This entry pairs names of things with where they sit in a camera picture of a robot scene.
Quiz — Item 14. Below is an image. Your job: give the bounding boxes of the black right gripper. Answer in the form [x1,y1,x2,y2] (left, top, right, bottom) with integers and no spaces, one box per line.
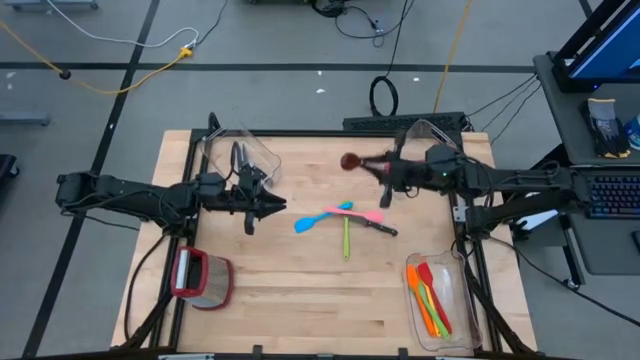
[362,132,457,209]

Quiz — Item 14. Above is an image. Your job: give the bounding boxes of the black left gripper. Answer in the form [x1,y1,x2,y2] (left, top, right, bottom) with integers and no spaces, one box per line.
[199,172,288,236]

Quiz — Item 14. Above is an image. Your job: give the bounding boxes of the orange silicone spatula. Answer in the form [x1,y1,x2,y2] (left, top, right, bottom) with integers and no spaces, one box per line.
[405,263,436,339]

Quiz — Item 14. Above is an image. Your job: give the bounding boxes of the red silicone spatula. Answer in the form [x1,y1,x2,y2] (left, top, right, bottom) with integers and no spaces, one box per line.
[417,262,454,335]

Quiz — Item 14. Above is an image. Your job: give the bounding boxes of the yellow silicone spatula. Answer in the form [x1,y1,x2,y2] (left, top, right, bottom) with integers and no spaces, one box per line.
[422,282,442,339]

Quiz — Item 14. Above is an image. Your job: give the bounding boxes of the green silicone spatula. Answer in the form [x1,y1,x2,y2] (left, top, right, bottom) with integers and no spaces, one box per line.
[418,283,452,342]

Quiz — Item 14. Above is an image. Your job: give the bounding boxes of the blue silicone spoon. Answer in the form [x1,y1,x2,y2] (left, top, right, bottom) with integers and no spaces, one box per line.
[294,200,355,235]

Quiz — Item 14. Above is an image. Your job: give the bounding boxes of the long black power strip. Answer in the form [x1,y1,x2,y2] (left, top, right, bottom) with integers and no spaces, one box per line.
[342,111,467,134]

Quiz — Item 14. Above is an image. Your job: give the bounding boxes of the pink silicone spoon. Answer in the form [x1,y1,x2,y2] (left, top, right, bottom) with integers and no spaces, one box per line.
[323,205,386,225]

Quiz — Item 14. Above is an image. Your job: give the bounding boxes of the clear plastic bin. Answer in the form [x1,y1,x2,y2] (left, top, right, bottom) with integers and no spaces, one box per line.
[373,118,459,194]
[199,127,283,202]
[404,252,483,355]

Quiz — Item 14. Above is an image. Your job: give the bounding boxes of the green silicone spoon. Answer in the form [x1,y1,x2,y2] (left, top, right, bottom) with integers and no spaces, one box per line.
[341,202,352,262]

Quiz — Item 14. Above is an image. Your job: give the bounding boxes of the red-framed metal box grater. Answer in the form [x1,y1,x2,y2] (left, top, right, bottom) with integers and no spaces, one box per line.
[169,245,235,311]

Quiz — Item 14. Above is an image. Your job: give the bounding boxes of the white paper sheet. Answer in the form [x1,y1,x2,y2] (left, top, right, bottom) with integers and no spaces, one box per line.
[514,209,560,231]

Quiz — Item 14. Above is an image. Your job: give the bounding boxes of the grey computer cart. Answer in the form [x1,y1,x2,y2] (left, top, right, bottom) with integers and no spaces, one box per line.
[519,49,640,292]

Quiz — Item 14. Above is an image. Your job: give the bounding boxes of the grey black work gloves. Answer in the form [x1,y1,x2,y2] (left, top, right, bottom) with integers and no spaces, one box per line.
[579,97,633,160]

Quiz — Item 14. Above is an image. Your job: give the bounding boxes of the black computer keyboard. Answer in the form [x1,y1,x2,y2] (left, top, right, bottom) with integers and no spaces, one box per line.
[579,168,640,220]

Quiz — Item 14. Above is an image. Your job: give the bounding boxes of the computer monitor blue screen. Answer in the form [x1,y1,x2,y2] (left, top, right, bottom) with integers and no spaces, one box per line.
[552,0,640,94]

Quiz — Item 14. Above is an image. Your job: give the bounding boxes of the blue white container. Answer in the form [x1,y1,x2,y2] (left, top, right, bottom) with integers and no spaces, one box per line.
[624,112,640,151]

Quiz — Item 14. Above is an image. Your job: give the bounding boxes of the grey metal furniture base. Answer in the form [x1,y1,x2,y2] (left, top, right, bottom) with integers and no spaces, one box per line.
[0,110,51,127]
[2,0,100,12]

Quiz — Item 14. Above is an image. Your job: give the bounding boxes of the black caster wheel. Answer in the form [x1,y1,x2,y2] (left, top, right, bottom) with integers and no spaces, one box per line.
[0,153,21,179]

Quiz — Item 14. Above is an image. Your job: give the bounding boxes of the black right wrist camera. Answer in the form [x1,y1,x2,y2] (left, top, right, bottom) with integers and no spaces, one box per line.
[425,144,455,169]

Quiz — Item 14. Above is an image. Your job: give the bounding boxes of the black-handled kitchen knife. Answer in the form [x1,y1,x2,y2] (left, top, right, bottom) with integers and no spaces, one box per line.
[349,214,400,238]

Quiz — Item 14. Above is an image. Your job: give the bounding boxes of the black coiled cable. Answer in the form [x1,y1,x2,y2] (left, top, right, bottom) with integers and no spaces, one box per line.
[368,0,417,118]

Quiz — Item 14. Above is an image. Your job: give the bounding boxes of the thin black cable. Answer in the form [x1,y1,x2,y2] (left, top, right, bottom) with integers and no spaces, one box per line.
[465,73,540,119]
[195,0,230,46]
[479,79,542,132]
[489,85,544,146]

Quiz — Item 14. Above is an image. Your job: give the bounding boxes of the long yellow cable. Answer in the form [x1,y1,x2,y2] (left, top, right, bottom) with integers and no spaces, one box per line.
[432,0,473,114]

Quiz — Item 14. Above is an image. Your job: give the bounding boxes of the long black cable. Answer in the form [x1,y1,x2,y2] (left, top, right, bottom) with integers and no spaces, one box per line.
[123,232,169,346]
[487,233,640,329]

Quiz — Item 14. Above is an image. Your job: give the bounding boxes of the black cable bundle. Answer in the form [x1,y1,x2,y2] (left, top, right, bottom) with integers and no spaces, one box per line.
[308,0,417,50]

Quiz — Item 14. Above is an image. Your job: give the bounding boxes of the yellow extension cord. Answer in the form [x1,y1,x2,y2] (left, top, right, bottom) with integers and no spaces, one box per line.
[0,19,195,96]

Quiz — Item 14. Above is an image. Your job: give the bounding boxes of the white power cable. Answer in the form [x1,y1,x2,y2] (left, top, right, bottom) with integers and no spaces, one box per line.
[44,0,200,50]

